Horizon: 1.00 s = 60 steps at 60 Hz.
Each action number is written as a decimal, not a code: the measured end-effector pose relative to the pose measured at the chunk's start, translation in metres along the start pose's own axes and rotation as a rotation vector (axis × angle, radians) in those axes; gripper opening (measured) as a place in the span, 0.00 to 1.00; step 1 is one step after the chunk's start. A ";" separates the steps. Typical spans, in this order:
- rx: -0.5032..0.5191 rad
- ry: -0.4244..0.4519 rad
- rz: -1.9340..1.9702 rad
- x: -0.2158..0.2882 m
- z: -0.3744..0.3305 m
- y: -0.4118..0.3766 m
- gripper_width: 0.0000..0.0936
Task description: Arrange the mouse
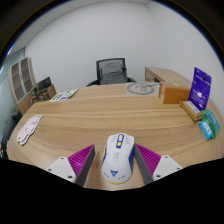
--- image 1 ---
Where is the wooden side desk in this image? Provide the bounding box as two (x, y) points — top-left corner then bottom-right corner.
(144, 66), (193, 89)

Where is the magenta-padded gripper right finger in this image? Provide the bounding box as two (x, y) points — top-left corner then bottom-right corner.
(133, 143), (184, 185)

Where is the wooden shelf unit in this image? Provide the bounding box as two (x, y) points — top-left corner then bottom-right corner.
(7, 57), (38, 116)

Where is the green box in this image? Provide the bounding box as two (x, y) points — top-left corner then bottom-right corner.
(201, 108), (222, 139)

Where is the white blue yellow computer mouse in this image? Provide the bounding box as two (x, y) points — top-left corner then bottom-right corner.
(100, 132), (136, 185)

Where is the grey backpack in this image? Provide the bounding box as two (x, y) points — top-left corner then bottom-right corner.
(99, 61), (129, 85)

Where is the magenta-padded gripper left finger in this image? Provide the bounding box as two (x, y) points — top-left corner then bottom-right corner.
(45, 143), (96, 188)

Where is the small tan box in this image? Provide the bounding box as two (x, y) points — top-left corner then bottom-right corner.
(179, 100), (204, 122)

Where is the white sticker sheet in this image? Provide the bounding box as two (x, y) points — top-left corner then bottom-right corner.
(49, 88), (80, 103)

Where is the black sofa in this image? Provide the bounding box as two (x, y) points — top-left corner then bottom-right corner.
(0, 108), (23, 158)

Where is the black mesh office chair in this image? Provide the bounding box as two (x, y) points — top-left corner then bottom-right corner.
(85, 57), (137, 88)

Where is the light blue box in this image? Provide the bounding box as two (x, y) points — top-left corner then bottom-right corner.
(198, 120), (214, 141)

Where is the purple card package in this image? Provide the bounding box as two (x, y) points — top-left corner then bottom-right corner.
(188, 66), (213, 111)

